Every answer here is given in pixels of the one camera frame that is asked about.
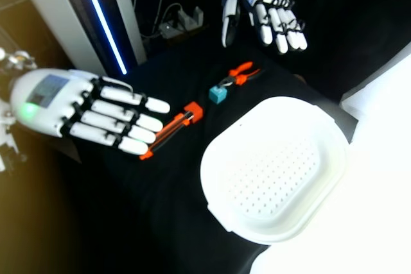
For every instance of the teal cube block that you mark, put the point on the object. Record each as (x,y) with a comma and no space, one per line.
(218,95)

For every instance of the grey stand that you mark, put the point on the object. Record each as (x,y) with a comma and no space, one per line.
(191,19)

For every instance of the white column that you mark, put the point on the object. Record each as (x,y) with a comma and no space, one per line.
(54,14)

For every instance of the white power adapter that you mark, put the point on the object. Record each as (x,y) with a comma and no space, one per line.
(168,29)

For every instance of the blue LED light strip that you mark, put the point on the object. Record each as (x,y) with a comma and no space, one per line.
(102,23)

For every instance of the orange and black tool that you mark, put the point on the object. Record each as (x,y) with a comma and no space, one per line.
(193,113)

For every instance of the black table cloth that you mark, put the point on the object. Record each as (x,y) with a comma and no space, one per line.
(154,210)

